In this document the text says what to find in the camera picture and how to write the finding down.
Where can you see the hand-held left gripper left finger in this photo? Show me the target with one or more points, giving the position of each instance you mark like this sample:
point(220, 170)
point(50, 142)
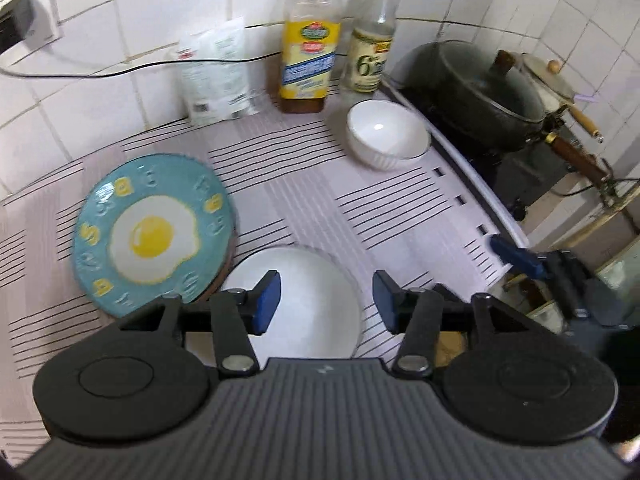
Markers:
point(265, 305)

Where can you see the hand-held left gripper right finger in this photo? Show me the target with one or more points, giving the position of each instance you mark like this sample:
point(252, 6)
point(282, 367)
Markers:
point(384, 305)

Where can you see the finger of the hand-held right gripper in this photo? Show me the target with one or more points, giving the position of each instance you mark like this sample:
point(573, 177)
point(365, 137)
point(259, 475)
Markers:
point(520, 259)
point(567, 280)

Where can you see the white bowl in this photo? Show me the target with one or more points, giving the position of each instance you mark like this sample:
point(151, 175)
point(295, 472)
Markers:
point(310, 300)
point(385, 130)

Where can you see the blue fried egg plate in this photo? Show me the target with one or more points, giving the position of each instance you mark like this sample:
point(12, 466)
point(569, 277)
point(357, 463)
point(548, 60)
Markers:
point(150, 235)

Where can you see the black gas stove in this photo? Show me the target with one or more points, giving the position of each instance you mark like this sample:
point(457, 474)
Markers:
point(525, 175)

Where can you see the striped table mat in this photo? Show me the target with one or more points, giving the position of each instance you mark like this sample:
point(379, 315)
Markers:
point(310, 200)

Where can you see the black cooking pot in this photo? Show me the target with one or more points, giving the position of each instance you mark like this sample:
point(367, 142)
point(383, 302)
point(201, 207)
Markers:
point(450, 105)

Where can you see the glass pot lid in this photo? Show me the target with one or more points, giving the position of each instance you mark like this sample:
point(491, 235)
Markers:
point(485, 80)

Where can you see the white plastic packet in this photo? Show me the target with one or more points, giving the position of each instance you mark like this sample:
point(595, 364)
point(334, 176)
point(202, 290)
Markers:
point(215, 75)

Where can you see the clear vinegar bottle yellow cap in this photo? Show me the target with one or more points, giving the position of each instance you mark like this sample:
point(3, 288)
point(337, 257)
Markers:
point(367, 60)

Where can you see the yellow label oil bottle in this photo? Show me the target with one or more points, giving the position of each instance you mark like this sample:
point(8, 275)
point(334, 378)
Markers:
point(307, 60)

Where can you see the white wall socket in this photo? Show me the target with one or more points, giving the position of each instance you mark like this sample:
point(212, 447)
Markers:
point(30, 20)

